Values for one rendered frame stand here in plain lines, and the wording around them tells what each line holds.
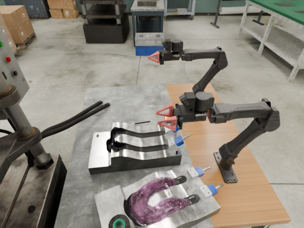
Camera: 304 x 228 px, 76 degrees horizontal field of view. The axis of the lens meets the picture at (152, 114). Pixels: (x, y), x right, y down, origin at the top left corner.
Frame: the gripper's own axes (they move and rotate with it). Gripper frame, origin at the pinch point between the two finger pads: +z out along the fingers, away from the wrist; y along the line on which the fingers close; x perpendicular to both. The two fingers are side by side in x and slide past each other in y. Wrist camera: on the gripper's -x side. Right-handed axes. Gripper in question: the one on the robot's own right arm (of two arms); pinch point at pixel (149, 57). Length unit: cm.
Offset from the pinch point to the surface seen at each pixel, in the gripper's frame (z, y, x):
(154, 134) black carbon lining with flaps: 1, 39, 31
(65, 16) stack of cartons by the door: 242, -595, 102
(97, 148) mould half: 35, 46, 32
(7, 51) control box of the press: 75, 16, -16
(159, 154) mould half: -1, 55, 31
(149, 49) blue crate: -14, -277, 106
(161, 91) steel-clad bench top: -9.9, -18.4, 39.6
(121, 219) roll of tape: 18, 89, 24
